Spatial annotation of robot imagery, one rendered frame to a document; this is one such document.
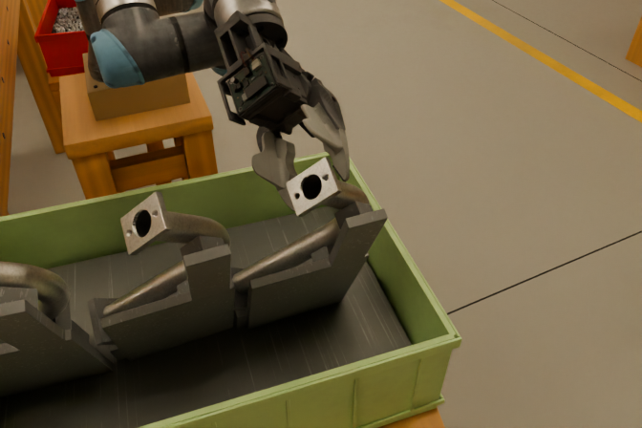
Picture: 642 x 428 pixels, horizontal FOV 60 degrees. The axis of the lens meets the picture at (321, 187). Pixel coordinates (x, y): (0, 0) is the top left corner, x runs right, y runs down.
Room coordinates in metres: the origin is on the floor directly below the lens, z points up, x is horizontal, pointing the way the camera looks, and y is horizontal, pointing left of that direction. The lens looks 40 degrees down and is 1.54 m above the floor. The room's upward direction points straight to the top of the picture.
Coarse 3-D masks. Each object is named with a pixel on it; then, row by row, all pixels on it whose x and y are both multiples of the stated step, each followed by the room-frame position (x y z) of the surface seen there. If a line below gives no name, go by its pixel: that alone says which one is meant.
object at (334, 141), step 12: (312, 108) 0.50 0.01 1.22; (312, 120) 0.47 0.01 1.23; (324, 120) 0.49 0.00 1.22; (312, 132) 0.44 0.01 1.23; (324, 132) 0.46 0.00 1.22; (336, 132) 0.47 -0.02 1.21; (324, 144) 0.47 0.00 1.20; (336, 144) 0.45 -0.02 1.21; (336, 156) 0.45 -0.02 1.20; (348, 156) 0.45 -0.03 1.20; (336, 168) 0.44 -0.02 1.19; (348, 168) 0.44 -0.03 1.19
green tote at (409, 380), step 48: (144, 192) 0.67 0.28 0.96; (192, 192) 0.69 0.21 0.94; (240, 192) 0.72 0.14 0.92; (0, 240) 0.60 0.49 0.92; (48, 240) 0.62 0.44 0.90; (96, 240) 0.64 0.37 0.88; (384, 240) 0.59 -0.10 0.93; (384, 288) 0.57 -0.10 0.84; (432, 336) 0.43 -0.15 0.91; (288, 384) 0.34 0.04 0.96; (336, 384) 0.34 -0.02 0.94; (384, 384) 0.37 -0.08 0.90; (432, 384) 0.39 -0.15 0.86
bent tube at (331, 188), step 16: (320, 160) 0.44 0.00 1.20; (304, 176) 0.44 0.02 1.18; (320, 176) 0.43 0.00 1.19; (304, 192) 0.43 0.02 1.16; (320, 192) 0.42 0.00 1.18; (336, 192) 0.41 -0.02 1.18; (352, 192) 0.45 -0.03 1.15; (304, 208) 0.41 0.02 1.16; (336, 224) 0.49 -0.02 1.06; (304, 240) 0.50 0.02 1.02; (320, 240) 0.49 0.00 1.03; (272, 256) 0.50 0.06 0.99; (288, 256) 0.49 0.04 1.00; (304, 256) 0.49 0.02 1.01; (240, 272) 0.50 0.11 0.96; (256, 272) 0.49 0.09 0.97; (272, 272) 0.49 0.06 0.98; (240, 288) 0.48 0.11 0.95
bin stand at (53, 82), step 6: (48, 78) 1.33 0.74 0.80; (54, 78) 1.32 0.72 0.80; (54, 84) 1.30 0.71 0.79; (54, 90) 1.30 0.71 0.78; (54, 96) 1.30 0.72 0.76; (60, 108) 1.31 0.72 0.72; (150, 144) 1.38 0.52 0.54; (156, 144) 1.39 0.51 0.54; (162, 144) 1.40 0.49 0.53; (150, 150) 1.38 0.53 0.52; (156, 150) 1.39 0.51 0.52
